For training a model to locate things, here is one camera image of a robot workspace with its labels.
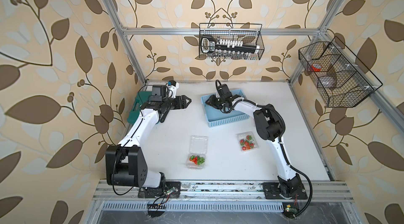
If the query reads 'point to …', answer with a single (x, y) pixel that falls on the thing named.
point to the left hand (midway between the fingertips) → (183, 98)
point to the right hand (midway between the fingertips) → (207, 102)
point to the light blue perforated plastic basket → (215, 117)
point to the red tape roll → (315, 67)
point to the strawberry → (197, 160)
